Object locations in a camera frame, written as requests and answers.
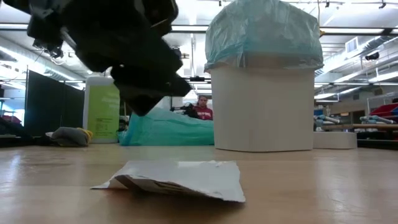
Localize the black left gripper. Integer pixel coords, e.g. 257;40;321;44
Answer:
62;0;192;117

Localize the small white printed paper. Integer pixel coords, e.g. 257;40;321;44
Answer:
90;160;246;203

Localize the white plastic trash bin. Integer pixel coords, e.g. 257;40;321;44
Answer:
210;65;315;152

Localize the light blue bin liner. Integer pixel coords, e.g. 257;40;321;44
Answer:
204;0;324;72

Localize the white bin lid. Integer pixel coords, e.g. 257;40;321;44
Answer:
312;131;358;149

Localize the folded teal trash bag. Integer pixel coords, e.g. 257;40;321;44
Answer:
118;107;215;146

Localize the dark red bag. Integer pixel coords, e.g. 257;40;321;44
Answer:
0;115;25;138

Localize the black lab equipment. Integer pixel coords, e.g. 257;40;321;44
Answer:
170;102;200;119

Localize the green wipes canister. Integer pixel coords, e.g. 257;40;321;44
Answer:
82;76;121;144

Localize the person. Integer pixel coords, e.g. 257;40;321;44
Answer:
194;95;215;121

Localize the gray yellow work glove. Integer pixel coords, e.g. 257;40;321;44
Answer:
45;126;94;147

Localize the black room divider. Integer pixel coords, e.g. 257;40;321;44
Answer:
24;68;85;138

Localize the yellow hanging plug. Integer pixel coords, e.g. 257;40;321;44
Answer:
316;0;326;39

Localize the white air vent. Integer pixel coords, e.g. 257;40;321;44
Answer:
345;36;359;54

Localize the wooden bench top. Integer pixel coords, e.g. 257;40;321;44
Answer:
322;123;398;131

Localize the black ceiling camera device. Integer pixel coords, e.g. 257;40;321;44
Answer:
37;43;65;60

